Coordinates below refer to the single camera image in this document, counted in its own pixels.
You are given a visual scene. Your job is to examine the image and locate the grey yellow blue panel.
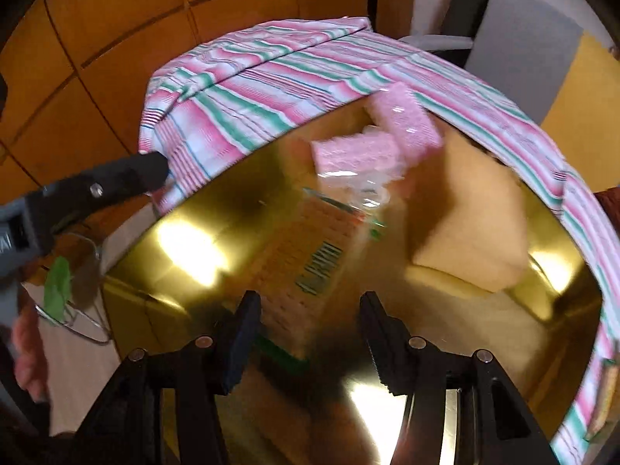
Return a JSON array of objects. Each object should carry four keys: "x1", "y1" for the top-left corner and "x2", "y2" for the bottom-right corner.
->
[{"x1": 462, "y1": 0, "x2": 620, "y2": 195}]

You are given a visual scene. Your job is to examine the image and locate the grey office chair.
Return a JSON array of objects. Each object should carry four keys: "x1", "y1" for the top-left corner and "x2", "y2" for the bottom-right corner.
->
[{"x1": 397, "y1": 0, "x2": 505, "y2": 54}]

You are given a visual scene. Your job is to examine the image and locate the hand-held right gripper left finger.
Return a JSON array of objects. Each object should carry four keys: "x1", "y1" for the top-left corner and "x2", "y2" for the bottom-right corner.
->
[{"x1": 72, "y1": 291, "x2": 262, "y2": 465}]

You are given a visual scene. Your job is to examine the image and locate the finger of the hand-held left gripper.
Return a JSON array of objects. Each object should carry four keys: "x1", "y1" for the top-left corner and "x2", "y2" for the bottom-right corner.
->
[{"x1": 33, "y1": 151, "x2": 170, "y2": 249}]

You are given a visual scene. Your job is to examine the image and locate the beige cardboard box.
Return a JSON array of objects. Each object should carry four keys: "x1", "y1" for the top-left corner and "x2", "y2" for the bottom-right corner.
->
[{"x1": 404, "y1": 128, "x2": 531, "y2": 294}]

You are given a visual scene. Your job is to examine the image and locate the pink green striped cloth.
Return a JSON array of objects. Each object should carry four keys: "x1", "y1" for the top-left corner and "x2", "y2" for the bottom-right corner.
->
[{"x1": 138, "y1": 17, "x2": 620, "y2": 463}]

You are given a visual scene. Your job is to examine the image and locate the glass bowl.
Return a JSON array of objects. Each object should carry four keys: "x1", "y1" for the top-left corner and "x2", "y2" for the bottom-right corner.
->
[{"x1": 24, "y1": 232, "x2": 114, "y2": 344}]

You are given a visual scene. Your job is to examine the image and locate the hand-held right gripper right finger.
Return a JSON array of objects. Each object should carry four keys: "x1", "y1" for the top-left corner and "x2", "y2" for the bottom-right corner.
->
[{"x1": 359, "y1": 291, "x2": 558, "y2": 465}]

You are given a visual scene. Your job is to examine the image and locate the orange packet with green label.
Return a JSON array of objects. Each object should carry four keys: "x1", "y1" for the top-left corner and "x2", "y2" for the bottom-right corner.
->
[{"x1": 252, "y1": 186, "x2": 383, "y2": 364}]

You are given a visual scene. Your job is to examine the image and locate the maroon knitted cloth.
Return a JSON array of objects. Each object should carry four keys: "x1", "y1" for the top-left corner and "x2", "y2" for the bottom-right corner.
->
[{"x1": 593, "y1": 189, "x2": 620, "y2": 219}]

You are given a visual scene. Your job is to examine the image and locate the person's left hand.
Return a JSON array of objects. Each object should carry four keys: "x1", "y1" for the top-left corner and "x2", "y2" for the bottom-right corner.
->
[{"x1": 12, "y1": 295, "x2": 52, "y2": 404}]

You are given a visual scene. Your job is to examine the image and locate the shiny gold container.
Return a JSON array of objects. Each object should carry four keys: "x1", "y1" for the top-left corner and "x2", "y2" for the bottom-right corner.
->
[{"x1": 99, "y1": 92, "x2": 606, "y2": 465}]

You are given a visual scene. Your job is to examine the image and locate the pink sponge packet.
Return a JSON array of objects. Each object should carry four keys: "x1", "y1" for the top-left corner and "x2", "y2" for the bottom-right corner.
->
[
  {"x1": 365, "y1": 81, "x2": 444, "y2": 163},
  {"x1": 310, "y1": 128, "x2": 405, "y2": 177}
]

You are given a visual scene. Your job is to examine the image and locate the green leaf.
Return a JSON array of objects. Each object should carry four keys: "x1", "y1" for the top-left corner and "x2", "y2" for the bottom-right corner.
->
[{"x1": 43, "y1": 256, "x2": 73, "y2": 323}]

